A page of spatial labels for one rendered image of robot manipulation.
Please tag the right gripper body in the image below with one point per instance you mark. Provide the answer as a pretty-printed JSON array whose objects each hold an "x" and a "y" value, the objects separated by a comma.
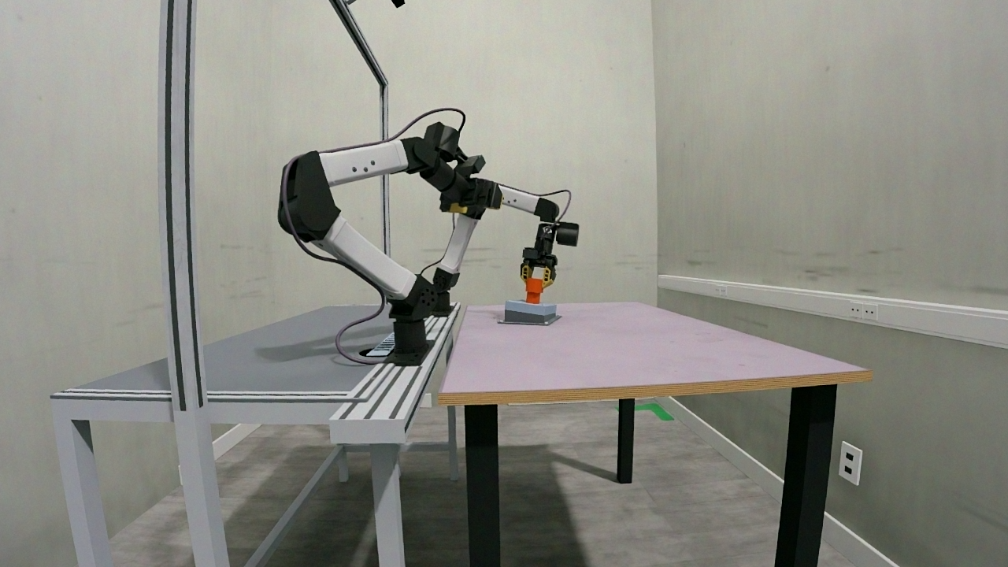
[{"x": 467, "y": 193}]

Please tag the light blue square plate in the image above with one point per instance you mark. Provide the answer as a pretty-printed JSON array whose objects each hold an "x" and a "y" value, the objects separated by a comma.
[{"x": 522, "y": 306}]

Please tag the white slotted rail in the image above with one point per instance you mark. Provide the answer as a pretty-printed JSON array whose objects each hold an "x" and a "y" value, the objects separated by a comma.
[{"x": 389, "y": 414}]

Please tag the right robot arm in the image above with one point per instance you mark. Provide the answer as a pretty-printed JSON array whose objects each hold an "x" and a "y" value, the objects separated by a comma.
[{"x": 316, "y": 220}]

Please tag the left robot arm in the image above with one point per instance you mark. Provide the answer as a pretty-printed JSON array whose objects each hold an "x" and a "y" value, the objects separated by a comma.
[{"x": 446, "y": 276}]

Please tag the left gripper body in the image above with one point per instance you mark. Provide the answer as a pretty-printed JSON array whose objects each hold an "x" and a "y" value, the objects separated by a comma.
[{"x": 543, "y": 261}]

